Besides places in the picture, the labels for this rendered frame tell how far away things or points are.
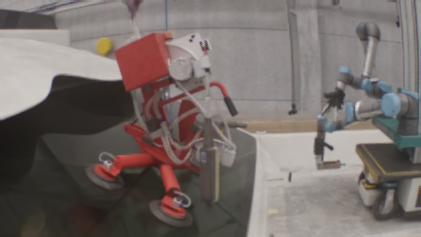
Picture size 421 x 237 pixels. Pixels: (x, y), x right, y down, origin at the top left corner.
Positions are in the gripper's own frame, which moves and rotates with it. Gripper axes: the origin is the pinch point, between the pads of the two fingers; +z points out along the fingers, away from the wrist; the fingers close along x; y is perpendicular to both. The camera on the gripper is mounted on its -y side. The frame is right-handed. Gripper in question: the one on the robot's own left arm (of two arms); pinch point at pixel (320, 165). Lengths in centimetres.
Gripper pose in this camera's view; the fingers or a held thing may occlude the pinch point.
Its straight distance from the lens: 261.1
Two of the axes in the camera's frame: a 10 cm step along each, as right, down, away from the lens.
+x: -1.6, 1.7, -9.7
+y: -9.9, -0.1, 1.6
